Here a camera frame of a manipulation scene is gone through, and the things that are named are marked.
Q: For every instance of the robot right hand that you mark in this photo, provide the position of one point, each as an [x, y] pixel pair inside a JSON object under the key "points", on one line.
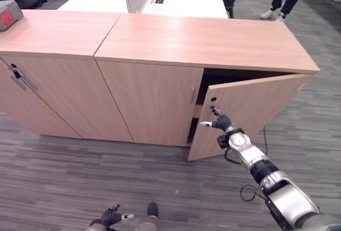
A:
{"points": [[223, 123]]}

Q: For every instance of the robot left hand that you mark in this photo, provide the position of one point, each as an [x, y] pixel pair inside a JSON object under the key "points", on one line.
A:
{"points": [[112, 215]]}

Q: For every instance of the wooden cabinet door with lock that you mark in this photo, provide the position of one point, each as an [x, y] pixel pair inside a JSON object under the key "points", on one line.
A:
{"points": [[239, 114]]}

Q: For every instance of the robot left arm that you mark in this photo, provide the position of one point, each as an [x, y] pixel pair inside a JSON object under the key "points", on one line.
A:
{"points": [[94, 225]]}

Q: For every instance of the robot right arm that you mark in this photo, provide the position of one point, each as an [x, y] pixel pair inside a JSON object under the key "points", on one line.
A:
{"points": [[287, 199]]}

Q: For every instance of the plain wooden cabinet door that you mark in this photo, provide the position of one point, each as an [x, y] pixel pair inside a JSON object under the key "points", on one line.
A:
{"points": [[152, 100]]}

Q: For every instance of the wooden office cabinet with lock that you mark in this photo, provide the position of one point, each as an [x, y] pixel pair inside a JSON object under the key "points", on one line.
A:
{"points": [[191, 42]]}

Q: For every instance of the wooden office cabinet with key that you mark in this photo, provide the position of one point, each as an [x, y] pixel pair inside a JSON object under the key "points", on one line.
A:
{"points": [[53, 44]]}

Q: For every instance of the robot silver leg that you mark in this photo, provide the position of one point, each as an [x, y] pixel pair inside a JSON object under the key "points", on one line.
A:
{"points": [[141, 224]]}

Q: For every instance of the robot dark foot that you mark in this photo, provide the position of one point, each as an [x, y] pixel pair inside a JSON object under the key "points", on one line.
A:
{"points": [[153, 209]]}

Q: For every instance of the black key in lock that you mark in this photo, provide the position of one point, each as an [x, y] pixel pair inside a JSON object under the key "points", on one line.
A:
{"points": [[16, 74]]}

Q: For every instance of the grey box with red label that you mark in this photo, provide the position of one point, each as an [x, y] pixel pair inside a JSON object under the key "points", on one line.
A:
{"points": [[9, 15]]}

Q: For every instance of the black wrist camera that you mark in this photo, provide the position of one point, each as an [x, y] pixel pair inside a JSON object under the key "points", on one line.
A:
{"points": [[221, 141]]}

